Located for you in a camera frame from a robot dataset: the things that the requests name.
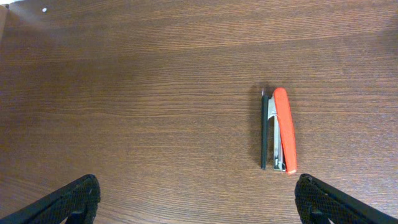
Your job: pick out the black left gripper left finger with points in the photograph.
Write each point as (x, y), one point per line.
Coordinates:
(76, 202)

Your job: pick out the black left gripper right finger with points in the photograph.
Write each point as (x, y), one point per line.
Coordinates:
(318, 202)

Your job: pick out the red black stapler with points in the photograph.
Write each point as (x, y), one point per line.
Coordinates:
(277, 107)

